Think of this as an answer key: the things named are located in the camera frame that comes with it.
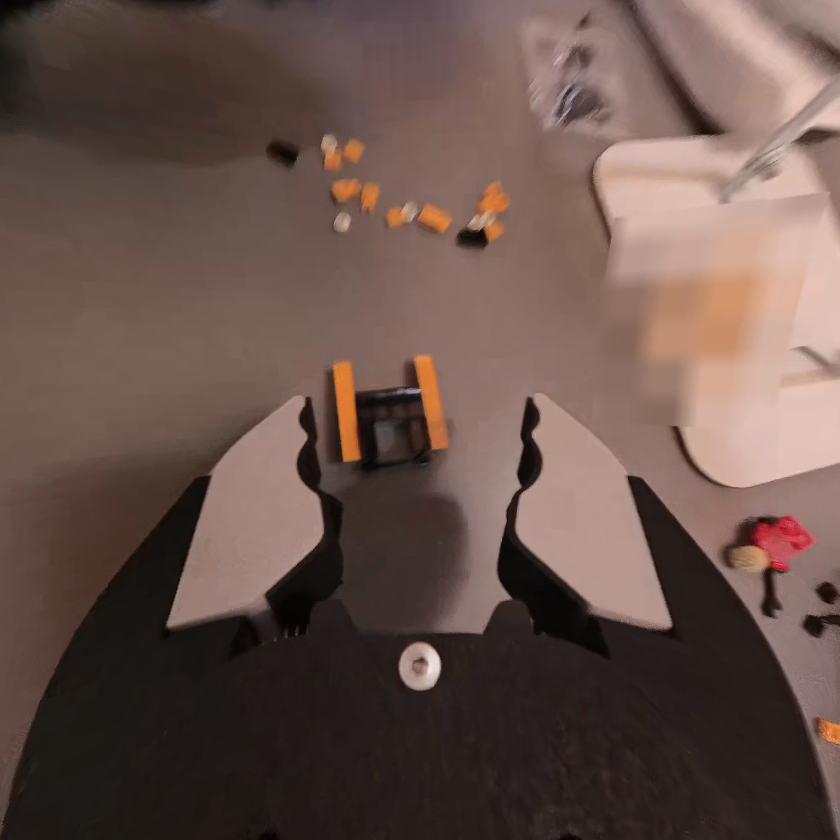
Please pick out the tan round lego piece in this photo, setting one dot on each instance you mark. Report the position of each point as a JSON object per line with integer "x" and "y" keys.
{"x": 748, "y": 558}

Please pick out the orange black lego assembly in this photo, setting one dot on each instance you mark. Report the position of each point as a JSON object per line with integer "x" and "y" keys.
{"x": 390, "y": 413}

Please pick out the scattered small orange lego pieces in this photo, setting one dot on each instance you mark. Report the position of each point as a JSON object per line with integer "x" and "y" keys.
{"x": 420, "y": 216}

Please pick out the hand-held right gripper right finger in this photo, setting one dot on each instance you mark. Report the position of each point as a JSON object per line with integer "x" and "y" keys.
{"x": 590, "y": 525}

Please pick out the red lego piece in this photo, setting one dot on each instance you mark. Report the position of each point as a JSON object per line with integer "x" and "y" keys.
{"x": 782, "y": 538}

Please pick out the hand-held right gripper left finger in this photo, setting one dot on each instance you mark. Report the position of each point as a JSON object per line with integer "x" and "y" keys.
{"x": 256, "y": 525}

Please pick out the white metal book stand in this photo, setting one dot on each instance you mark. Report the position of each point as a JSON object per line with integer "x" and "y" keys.
{"x": 754, "y": 456}

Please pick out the orange lego plate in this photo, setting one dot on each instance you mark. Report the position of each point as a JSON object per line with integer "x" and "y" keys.
{"x": 829, "y": 730}

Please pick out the small black lego piece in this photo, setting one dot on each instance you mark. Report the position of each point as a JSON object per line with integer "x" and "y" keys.
{"x": 828, "y": 592}
{"x": 820, "y": 625}

